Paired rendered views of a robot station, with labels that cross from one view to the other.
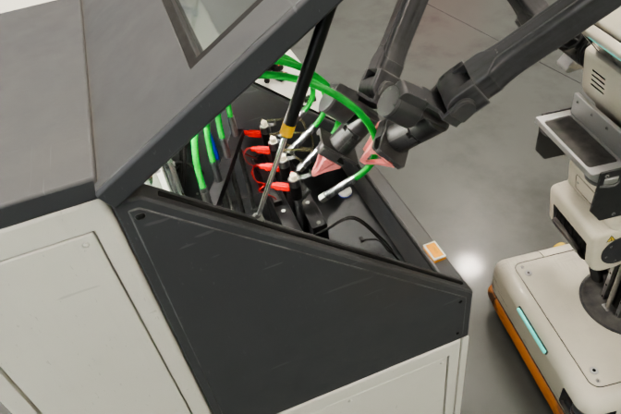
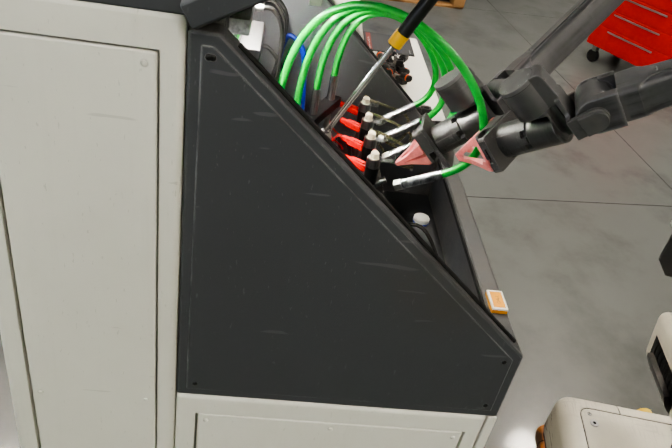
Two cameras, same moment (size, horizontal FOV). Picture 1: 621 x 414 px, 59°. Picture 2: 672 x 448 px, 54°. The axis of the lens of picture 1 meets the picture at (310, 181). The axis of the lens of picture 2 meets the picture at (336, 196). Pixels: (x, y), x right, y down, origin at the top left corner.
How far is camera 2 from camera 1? 0.23 m
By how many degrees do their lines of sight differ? 8
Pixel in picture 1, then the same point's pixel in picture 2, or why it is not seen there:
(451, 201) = (534, 321)
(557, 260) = (635, 424)
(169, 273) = (209, 144)
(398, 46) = (548, 57)
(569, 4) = not seen: outside the picture
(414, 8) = (581, 25)
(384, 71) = not seen: hidden behind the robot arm
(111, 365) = (103, 227)
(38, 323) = (57, 132)
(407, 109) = (532, 96)
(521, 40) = not seen: outside the picture
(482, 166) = (587, 299)
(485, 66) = (638, 79)
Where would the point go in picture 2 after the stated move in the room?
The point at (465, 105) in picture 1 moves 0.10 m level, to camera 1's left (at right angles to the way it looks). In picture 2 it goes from (598, 114) to (527, 98)
